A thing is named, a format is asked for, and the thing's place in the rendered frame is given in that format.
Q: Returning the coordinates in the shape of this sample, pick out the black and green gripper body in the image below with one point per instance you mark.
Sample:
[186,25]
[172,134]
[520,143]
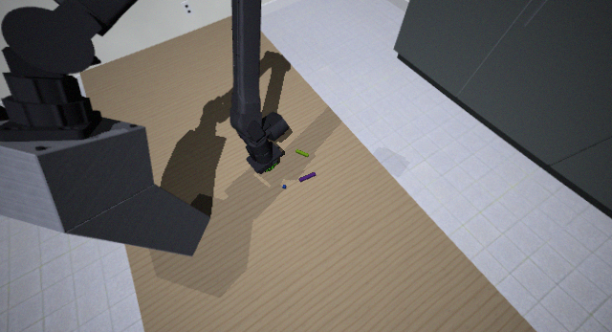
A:
[265,161]

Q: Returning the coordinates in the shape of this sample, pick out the purple rod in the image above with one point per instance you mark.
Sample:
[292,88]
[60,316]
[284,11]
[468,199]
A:
[307,177]

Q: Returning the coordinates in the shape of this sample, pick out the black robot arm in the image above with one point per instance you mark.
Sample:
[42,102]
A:
[48,106]

